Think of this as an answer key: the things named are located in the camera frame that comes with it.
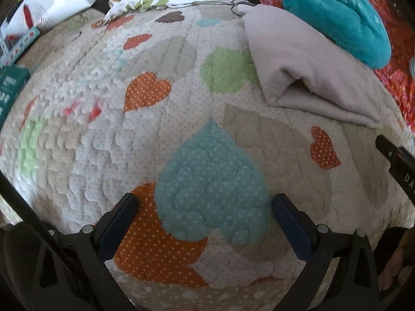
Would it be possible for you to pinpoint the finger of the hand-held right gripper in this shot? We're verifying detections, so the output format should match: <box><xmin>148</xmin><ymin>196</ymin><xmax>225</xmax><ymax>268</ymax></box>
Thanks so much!
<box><xmin>375</xmin><ymin>134</ymin><xmax>415</xmax><ymax>166</ymax></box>

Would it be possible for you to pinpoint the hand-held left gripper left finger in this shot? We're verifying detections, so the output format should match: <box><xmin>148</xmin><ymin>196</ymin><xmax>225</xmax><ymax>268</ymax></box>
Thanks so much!
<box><xmin>32</xmin><ymin>194</ymin><xmax>140</xmax><ymax>311</ymax></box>

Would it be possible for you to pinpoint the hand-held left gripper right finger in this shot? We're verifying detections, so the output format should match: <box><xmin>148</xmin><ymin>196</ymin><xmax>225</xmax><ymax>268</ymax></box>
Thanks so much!
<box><xmin>272</xmin><ymin>193</ymin><xmax>380</xmax><ymax>311</ymax></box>

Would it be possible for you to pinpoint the pink floral cardigan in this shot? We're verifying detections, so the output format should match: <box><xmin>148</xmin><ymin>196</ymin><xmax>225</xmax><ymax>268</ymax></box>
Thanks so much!
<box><xmin>241</xmin><ymin>5</ymin><xmax>383</xmax><ymax>128</ymax></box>

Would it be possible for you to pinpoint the heart patterned quilt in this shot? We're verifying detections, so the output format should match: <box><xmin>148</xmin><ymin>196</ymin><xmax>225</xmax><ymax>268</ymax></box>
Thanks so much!
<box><xmin>0</xmin><ymin>5</ymin><xmax>415</xmax><ymax>311</ymax></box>

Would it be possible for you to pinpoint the teal fluffy cloth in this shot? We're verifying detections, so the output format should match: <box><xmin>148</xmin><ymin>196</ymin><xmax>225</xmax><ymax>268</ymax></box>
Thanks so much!
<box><xmin>283</xmin><ymin>0</ymin><xmax>391</xmax><ymax>69</ymax></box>

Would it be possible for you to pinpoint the green cardboard box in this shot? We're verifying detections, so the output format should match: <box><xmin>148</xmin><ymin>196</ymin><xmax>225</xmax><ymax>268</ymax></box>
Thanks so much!
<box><xmin>0</xmin><ymin>66</ymin><xmax>31</xmax><ymax>127</ymax></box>

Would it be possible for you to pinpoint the teal box with coloured dots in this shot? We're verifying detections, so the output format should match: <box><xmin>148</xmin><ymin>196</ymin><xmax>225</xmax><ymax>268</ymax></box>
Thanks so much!
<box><xmin>0</xmin><ymin>27</ymin><xmax>41</xmax><ymax>68</ymax></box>

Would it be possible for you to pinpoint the black strap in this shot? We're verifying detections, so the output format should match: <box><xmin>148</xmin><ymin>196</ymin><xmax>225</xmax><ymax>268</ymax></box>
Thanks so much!
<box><xmin>0</xmin><ymin>172</ymin><xmax>49</xmax><ymax>234</ymax></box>

